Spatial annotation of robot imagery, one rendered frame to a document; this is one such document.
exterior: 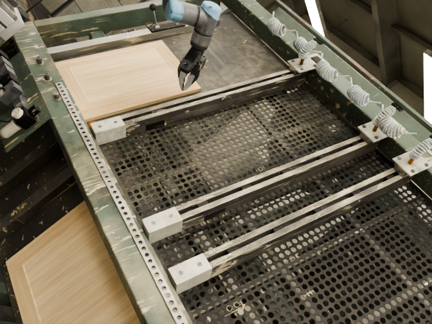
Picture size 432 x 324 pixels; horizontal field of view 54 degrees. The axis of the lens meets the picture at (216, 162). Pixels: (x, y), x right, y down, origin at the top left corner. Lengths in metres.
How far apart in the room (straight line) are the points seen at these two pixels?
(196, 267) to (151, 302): 0.17
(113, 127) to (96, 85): 0.36
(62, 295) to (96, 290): 0.16
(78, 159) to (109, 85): 0.50
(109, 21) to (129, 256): 1.50
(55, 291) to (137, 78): 1.00
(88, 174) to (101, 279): 0.41
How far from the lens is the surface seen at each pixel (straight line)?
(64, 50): 2.26
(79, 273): 1.81
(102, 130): 1.75
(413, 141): 1.99
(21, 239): 2.09
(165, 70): 2.15
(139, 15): 2.60
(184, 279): 1.35
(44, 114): 1.91
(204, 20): 1.63
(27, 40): 2.35
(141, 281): 1.38
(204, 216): 1.52
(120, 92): 2.02
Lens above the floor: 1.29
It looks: 2 degrees down
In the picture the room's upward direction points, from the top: 52 degrees clockwise
